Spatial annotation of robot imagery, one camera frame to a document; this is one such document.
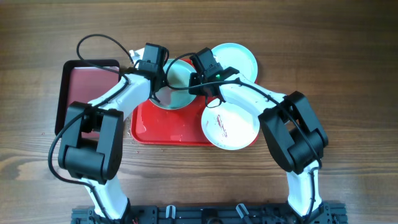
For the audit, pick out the mint plate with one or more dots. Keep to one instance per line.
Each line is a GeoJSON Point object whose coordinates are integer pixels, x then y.
{"type": "Point", "coordinates": [178, 76]}
{"type": "Point", "coordinates": [237, 56]}

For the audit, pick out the black tray with water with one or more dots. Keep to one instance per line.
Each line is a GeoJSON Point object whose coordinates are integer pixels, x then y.
{"type": "Point", "coordinates": [81, 82]}

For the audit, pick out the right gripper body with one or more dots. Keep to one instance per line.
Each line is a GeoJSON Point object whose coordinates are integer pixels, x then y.
{"type": "Point", "coordinates": [198, 79]}

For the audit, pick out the white plate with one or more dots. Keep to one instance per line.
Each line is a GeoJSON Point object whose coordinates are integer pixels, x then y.
{"type": "Point", "coordinates": [228, 126]}

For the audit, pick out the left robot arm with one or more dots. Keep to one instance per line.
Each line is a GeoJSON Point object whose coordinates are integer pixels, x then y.
{"type": "Point", "coordinates": [91, 136]}

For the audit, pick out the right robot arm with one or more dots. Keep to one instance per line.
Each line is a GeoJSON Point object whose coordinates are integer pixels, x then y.
{"type": "Point", "coordinates": [293, 133]}

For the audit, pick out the red plastic tray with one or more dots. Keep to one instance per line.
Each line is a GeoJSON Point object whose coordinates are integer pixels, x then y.
{"type": "Point", "coordinates": [173, 120]}

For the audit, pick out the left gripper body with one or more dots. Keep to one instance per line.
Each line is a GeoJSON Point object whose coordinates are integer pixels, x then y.
{"type": "Point", "coordinates": [164, 81]}

